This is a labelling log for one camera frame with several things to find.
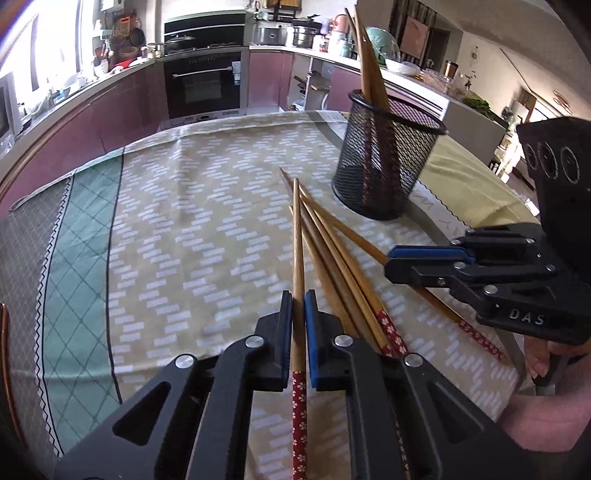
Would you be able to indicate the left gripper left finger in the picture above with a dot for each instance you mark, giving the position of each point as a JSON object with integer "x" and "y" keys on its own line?
{"x": 191, "y": 420}

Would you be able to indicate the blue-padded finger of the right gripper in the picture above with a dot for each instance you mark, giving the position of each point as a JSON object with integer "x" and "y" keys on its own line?
{"x": 430, "y": 255}

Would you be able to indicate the green food cover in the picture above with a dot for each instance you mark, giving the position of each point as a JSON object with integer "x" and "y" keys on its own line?
{"x": 384, "y": 44}

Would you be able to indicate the pink kitchen cabinets right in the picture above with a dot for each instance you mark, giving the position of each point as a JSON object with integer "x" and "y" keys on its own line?
{"x": 291, "y": 78}

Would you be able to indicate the wooden chopstick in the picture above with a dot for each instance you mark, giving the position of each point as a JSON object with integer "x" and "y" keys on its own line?
{"x": 346, "y": 288}
{"x": 336, "y": 288}
{"x": 383, "y": 259}
{"x": 379, "y": 320}
{"x": 373, "y": 87}

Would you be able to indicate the dark chopstick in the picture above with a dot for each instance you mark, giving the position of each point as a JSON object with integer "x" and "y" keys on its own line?
{"x": 358, "y": 55}

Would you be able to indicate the pink kitchen cabinets left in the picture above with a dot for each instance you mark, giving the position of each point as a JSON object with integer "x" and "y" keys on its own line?
{"x": 109, "y": 115}

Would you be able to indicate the pink sleeved forearm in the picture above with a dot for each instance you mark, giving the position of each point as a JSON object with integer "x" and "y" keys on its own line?
{"x": 554, "y": 430}

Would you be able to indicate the black mesh utensil cup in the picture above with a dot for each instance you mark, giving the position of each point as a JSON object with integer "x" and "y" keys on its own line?
{"x": 383, "y": 154}

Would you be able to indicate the black camera box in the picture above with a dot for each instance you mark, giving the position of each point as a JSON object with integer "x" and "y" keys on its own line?
{"x": 557, "y": 152}

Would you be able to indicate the patterned tablecloth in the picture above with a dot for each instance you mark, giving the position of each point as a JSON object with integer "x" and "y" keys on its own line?
{"x": 178, "y": 243}

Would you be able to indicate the white microwave oven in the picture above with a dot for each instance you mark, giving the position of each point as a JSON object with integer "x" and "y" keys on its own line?
{"x": 10, "y": 118}

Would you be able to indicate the silver cooking pot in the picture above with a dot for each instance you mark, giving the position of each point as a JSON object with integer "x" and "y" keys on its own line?
{"x": 305, "y": 32}

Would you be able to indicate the black built-in oven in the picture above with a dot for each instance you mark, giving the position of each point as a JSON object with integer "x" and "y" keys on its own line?
{"x": 203, "y": 83}

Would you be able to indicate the right hand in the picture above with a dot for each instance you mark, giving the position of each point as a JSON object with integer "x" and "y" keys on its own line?
{"x": 538, "y": 353}

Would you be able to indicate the black range hood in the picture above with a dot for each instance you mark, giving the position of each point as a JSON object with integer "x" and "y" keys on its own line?
{"x": 206, "y": 30}

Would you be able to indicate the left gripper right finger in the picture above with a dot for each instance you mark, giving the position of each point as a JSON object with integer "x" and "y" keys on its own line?
{"x": 406, "y": 420}

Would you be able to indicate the pink kitchen cabinets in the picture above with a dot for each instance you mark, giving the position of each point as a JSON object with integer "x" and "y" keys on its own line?
{"x": 109, "y": 115}
{"x": 291, "y": 78}

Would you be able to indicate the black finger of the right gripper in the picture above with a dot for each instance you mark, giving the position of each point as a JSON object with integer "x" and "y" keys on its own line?
{"x": 421, "y": 272}

